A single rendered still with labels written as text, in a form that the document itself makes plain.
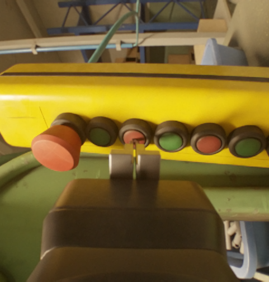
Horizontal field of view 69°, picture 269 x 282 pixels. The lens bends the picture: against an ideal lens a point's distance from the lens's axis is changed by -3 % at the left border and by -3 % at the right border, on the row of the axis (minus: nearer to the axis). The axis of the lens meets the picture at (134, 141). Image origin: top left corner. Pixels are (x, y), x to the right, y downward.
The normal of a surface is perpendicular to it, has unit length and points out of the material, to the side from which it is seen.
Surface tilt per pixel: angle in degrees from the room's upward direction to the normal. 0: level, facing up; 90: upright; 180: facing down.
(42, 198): 90
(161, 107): 85
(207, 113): 85
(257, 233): 100
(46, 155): 83
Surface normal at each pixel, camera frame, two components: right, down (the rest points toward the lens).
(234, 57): 0.10, -0.43
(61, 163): -0.13, 0.67
